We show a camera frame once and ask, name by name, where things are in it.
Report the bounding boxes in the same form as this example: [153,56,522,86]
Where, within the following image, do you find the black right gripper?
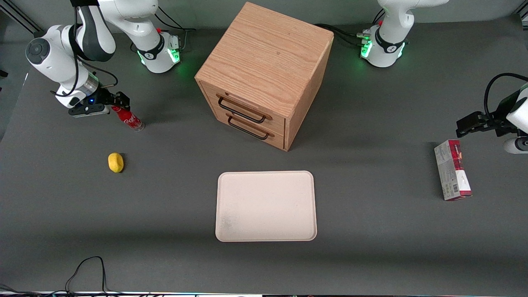
[87,87,132,109]

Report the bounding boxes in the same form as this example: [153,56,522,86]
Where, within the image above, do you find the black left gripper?
[455,89,521,139]

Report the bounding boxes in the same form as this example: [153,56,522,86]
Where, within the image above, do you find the red coke bottle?
[111,106,145,132]

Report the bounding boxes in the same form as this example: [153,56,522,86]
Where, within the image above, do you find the beige plastic tray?
[215,170,318,243]

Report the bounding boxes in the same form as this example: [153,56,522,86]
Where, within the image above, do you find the red and grey carton box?
[434,139,473,202]

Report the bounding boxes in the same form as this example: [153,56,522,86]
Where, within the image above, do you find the yellow lemon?
[108,152,125,174]

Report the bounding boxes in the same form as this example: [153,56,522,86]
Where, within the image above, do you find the shallow wooden drawer front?
[200,82,287,133]

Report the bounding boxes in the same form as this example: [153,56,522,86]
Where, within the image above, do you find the wooden drawer cabinet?
[195,1,335,152]

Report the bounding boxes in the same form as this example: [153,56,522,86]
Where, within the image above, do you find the deep wooden drawer front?
[207,106,286,150]

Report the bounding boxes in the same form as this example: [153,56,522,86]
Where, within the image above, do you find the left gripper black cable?
[484,73,528,121]

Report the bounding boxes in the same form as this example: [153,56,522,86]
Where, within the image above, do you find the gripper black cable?
[484,73,528,121]
[50,0,119,99]

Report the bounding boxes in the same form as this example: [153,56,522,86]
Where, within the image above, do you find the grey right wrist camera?
[68,103,106,119]

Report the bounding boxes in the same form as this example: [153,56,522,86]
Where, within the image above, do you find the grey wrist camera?
[503,136,528,154]
[68,103,106,119]

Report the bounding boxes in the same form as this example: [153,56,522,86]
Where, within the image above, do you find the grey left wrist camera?
[503,136,528,154]

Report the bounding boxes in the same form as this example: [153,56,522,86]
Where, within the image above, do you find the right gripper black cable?
[50,0,119,99]

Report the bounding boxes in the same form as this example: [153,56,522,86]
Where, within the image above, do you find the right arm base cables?
[156,6,197,52]

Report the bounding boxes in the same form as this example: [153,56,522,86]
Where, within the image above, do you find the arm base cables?
[315,8,387,48]
[156,6,197,52]

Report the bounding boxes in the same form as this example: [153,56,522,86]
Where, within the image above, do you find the long black drawer handle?
[217,96,268,125]

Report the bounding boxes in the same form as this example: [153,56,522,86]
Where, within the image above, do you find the thin black table cable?
[0,256,165,297]

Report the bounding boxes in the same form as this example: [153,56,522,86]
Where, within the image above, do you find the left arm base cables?
[315,8,387,48]

